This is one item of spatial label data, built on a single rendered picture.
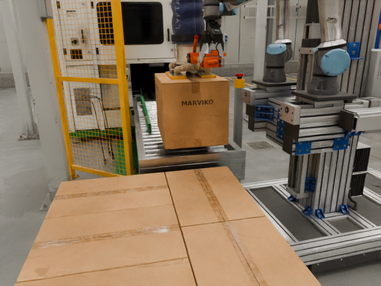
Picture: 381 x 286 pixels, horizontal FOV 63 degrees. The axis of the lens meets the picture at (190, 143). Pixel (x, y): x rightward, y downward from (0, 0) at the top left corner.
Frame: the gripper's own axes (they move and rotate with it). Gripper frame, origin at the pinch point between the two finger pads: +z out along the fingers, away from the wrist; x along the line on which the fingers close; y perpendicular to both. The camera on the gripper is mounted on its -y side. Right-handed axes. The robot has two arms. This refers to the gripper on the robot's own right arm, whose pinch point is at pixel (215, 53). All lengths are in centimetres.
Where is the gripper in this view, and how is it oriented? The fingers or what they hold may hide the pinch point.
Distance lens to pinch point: 247.0
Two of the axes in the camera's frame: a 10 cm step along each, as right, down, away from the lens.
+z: 0.3, 9.4, 3.4
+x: 9.8, -0.8, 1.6
